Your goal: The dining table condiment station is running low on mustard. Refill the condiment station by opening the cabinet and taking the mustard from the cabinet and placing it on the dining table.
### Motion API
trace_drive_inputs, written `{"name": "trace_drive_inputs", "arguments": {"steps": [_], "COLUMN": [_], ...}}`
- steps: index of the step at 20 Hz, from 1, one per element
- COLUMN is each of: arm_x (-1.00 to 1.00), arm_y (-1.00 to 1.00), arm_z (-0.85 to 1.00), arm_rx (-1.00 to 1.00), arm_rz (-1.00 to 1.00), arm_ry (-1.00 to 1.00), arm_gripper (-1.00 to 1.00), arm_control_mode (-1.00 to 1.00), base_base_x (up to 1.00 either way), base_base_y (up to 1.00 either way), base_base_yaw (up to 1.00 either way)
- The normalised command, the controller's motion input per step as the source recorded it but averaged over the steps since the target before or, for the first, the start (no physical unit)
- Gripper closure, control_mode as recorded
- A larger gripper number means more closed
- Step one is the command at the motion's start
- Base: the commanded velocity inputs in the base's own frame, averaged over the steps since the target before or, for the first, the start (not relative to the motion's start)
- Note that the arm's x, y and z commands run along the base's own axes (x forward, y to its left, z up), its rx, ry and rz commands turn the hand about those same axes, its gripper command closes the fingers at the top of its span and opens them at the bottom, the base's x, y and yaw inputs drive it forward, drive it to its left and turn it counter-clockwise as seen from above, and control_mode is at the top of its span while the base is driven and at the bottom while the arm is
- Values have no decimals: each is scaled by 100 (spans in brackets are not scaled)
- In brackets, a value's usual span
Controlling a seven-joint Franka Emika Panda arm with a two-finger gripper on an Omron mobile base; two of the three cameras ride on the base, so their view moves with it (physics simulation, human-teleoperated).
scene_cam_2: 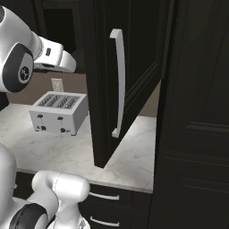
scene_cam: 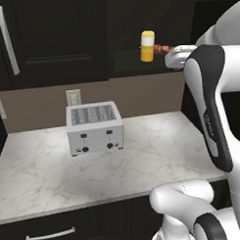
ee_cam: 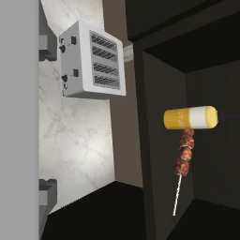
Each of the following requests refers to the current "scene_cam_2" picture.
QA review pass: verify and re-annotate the dark cabinet door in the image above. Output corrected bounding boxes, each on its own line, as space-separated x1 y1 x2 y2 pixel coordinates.
78 0 175 170

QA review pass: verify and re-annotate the dark tall cabinet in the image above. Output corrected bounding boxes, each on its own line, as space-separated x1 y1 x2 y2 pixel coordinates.
148 0 229 229

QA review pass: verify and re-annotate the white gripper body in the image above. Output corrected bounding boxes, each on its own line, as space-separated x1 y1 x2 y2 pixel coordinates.
33 49 78 74

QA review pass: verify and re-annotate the dark drawer front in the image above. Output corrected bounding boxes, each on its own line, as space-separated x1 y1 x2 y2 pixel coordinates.
80 182 154 211
78 203 152 229

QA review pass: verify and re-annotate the white four-slot toaster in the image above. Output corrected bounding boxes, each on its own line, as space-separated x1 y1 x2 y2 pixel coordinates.
28 90 89 137

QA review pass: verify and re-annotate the dark upper cabinet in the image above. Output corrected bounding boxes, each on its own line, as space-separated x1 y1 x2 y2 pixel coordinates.
0 0 88 74

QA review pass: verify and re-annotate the white curved door handle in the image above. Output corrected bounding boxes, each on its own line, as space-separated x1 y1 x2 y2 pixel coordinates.
108 28 126 139

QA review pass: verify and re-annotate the white wall outlet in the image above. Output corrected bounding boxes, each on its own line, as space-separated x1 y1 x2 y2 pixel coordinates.
50 77 64 93

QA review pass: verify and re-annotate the white drawer handle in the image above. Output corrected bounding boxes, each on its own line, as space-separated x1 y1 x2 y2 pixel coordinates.
89 216 121 228
88 191 121 201

